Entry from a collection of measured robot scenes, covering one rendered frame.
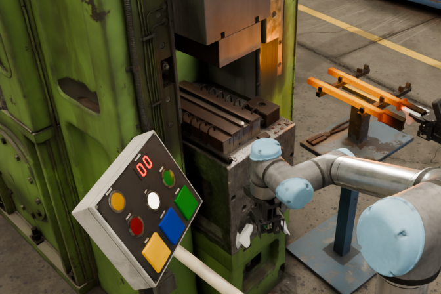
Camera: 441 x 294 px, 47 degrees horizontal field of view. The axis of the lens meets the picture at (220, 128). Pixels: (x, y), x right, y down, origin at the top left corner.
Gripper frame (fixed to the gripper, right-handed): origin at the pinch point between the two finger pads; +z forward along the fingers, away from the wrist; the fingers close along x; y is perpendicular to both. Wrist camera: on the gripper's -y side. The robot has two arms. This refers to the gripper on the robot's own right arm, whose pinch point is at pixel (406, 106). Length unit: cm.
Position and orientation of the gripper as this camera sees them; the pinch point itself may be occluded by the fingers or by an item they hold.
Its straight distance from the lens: 205.4
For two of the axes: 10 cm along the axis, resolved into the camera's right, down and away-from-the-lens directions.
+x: 8.0, -3.6, 4.8
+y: 0.4, 8.2, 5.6
